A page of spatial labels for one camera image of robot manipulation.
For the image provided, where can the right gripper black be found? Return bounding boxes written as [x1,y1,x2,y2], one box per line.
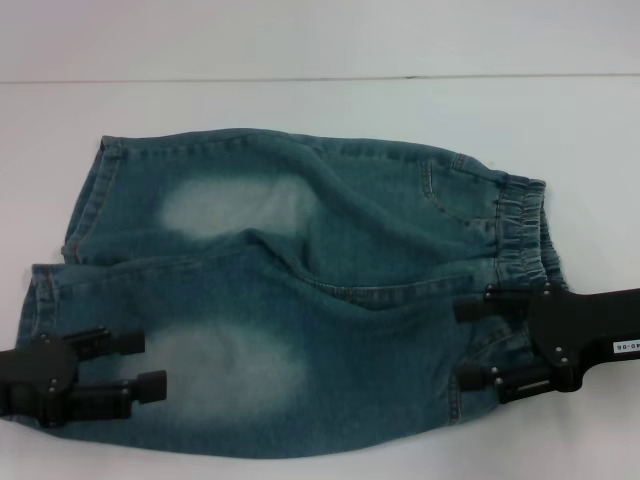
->
[453,282,640,405]

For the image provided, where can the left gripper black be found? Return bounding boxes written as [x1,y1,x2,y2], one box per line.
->
[0,325,168,429]

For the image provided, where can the blue denim shorts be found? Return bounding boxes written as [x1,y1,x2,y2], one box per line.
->
[13,130,574,469]

